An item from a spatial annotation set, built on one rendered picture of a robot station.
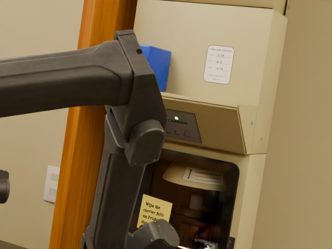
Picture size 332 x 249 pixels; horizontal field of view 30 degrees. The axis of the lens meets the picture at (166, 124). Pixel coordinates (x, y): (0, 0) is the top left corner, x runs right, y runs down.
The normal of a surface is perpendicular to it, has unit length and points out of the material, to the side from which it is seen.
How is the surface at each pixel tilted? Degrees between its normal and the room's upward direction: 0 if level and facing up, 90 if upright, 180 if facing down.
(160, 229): 44
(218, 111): 135
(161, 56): 90
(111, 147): 106
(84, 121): 90
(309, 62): 90
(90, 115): 90
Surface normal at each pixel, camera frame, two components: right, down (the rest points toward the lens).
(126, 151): -0.92, 0.15
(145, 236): -0.54, -0.33
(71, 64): 0.19, -0.65
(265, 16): -0.44, -0.02
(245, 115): 0.88, 0.15
